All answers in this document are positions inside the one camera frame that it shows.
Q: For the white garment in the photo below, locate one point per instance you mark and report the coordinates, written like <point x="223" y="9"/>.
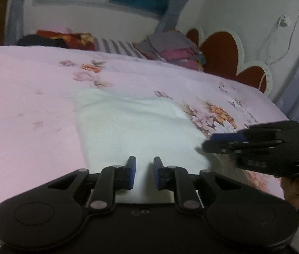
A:
<point x="138" y="127"/>

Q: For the grey striped pillow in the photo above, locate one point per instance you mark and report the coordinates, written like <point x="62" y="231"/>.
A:
<point x="115" y="47"/>

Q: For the black cloth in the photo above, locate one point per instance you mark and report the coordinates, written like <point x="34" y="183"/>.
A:
<point x="38" y="41"/>

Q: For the pink floral blanket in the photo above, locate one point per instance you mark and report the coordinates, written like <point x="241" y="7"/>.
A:
<point x="19" y="111"/>

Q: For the red and white headboard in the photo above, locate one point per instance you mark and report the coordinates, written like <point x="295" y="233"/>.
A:
<point x="223" y="53"/>

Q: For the pile of folded clothes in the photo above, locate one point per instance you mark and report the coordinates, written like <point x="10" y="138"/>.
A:
<point x="170" y="47"/>

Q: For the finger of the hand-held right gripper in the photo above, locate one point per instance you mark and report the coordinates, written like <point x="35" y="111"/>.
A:
<point x="218" y="147"/>
<point x="227" y="137"/>

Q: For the person's right hand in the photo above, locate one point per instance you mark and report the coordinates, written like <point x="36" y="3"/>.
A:
<point x="293" y="189"/>

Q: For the white wall socket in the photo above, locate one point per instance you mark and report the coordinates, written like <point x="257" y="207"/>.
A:
<point x="283" y="21"/>

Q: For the grey curtain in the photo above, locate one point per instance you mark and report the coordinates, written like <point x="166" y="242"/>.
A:
<point x="17" y="10"/>
<point x="175" y="8"/>

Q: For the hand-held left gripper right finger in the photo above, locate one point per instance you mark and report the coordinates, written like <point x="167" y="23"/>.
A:
<point x="157" y="173"/>

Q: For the red and orange cloth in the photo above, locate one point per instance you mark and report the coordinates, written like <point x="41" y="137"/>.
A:
<point x="67" y="38"/>

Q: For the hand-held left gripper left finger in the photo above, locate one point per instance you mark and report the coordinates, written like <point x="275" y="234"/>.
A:
<point x="131" y="173"/>

